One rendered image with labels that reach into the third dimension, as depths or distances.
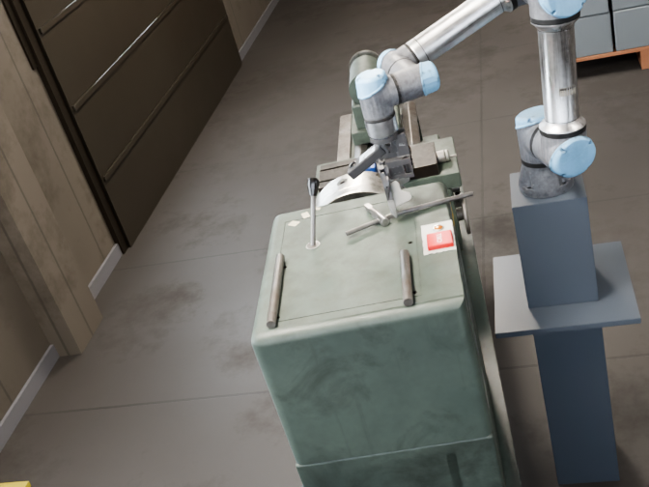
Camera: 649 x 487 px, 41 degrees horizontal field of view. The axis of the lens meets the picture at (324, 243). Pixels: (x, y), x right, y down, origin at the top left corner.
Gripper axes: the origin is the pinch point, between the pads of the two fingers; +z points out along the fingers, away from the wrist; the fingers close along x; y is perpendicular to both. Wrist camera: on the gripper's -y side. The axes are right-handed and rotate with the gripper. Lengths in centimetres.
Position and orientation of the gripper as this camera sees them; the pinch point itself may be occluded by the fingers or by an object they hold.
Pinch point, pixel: (392, 205)
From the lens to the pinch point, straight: 218.9
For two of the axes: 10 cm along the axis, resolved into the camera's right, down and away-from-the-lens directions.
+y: 9.7, -1.9, -1.7
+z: 2.5, 8.3, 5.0
